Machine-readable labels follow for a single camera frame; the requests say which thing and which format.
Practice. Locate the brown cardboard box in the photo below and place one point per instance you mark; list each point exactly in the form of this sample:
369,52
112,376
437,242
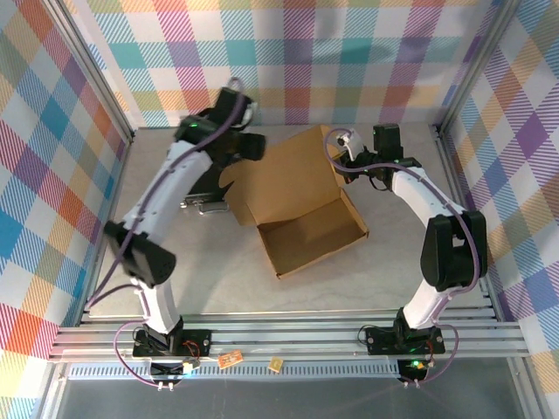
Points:
305,209

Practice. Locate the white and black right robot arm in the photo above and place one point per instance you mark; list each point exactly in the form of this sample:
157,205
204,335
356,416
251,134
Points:
450,253

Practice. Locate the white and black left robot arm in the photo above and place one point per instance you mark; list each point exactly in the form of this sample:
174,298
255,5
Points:
161,192

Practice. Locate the black hard case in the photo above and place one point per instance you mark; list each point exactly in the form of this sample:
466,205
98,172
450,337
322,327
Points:
205,192

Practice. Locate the small yellow chip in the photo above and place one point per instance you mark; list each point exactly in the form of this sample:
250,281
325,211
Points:
276,364

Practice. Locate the small black controller board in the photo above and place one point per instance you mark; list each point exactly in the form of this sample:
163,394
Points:
172,370
412,368

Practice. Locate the small orange circuit board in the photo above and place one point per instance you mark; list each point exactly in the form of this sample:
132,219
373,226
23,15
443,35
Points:
230,359

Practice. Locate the aluminium side rail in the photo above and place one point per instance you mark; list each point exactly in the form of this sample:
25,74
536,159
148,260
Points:
119,183
454,183

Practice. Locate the aluminium frame post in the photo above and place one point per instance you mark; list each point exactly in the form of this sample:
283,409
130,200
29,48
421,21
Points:
474,65
94,74

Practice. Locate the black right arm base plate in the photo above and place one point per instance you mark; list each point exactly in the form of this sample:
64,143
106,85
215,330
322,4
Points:
380,340

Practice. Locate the aluminium frame cross rails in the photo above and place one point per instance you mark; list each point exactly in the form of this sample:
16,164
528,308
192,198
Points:
284,340

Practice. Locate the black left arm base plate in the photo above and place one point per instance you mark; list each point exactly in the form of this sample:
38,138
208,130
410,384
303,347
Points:
196,342

